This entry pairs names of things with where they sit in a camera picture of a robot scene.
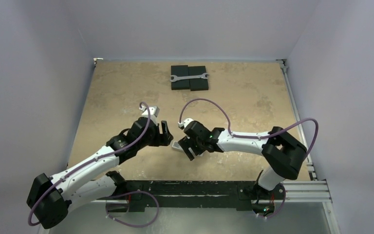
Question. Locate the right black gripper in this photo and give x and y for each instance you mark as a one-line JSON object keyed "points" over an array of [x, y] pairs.
{"points": [[189, 142]]}

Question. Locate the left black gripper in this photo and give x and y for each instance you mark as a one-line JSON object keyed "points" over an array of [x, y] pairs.
{"points": [[161, 139]]}

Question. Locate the white remote control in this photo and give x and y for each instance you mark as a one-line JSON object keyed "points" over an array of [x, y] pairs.
{"points": [[175, 145]]}

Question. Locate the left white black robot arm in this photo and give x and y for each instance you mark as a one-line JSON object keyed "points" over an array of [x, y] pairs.
{"points": [[52, 198]]}

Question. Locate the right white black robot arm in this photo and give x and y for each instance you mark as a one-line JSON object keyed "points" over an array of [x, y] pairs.
{"points": [[283, 152]]}

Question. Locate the silver open-end wrench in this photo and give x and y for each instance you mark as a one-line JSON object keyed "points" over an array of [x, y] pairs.
{"points": [[174, 78]]}

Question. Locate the right black foam block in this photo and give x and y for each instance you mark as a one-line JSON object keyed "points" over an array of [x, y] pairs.
{"points": [[198, 84]]}

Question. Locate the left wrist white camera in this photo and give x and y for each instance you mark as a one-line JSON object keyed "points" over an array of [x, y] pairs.
{"points": [[151, 112]]}

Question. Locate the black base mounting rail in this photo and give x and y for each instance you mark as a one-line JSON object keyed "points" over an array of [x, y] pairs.
{"points": [[238, 195]]}

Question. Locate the right aluminium frame rail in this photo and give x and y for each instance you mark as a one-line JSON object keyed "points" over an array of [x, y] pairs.
{"points": [[327, 205]]}

